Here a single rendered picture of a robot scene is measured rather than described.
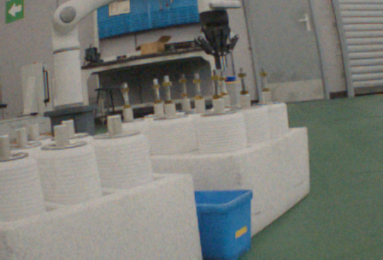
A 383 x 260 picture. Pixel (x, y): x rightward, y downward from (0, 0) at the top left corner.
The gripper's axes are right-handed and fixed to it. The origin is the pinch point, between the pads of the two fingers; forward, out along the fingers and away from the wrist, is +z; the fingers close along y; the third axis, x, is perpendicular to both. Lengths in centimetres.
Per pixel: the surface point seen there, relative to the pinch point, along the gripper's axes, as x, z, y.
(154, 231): 45, 24, 43
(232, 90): -11.0, 7.1, -9.5
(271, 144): 25.0, 18.4, 5.9
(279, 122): 15.1, 15.5, -4.6
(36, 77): -370, -28, -17
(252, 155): 29.4, 18.9, 14.1
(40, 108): -368, 4, -18
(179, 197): 41, 21, 36
